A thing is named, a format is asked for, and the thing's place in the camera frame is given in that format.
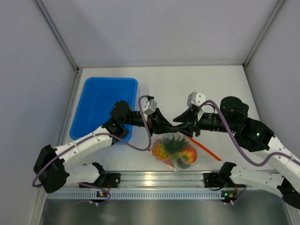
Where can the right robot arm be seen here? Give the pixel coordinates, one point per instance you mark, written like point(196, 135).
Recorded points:
point(255, 141)

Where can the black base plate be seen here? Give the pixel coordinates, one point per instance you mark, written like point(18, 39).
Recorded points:
point(216, 180)
point(110, 180)

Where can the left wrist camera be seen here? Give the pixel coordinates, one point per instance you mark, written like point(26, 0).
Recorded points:
point(149, 108)

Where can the fake pineapple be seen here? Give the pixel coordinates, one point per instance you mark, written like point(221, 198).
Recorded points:
point(168, 148)

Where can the slotted cable duct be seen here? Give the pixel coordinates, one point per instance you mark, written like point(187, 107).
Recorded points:
point(137, 195)

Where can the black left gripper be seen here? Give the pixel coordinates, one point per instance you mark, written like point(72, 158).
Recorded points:
point(155, 122)

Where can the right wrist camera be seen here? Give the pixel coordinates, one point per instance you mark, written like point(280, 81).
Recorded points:
point(196, 99)

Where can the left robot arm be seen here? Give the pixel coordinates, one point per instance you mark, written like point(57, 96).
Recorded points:
point(57, 167)

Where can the aluminium mounting rail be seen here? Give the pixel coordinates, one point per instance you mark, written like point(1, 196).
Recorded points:
point(161, 179)

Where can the clear zip top bag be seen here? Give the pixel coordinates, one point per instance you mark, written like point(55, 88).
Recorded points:
point(204, 155)

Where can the blue plastic bin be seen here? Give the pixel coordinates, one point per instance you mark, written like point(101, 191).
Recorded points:
point(97, 99)

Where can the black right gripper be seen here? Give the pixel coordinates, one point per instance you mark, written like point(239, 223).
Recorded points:
point(187, 116)

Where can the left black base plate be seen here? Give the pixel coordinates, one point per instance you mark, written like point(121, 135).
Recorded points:
point(110, 180)

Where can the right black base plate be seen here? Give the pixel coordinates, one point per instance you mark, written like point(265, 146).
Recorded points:
point(216, 180)

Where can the fake dark eggplant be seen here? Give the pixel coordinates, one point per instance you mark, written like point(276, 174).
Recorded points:
point(182, 164)

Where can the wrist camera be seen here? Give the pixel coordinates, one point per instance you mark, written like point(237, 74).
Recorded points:
point(196, 99)
point(149, 108)

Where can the fake orange peach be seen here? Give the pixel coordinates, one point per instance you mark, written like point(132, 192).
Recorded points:
point(188, 154)

